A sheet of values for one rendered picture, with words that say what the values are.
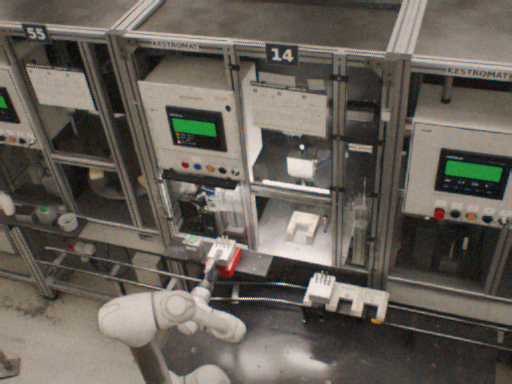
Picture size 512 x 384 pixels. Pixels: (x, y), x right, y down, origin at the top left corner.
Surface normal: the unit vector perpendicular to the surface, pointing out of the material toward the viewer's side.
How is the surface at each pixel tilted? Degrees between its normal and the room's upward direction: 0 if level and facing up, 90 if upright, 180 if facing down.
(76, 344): 0
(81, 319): 0
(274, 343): 0
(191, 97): 90
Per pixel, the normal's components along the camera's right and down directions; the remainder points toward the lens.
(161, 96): -0.32, 0.65
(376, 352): -0.08, -0.74
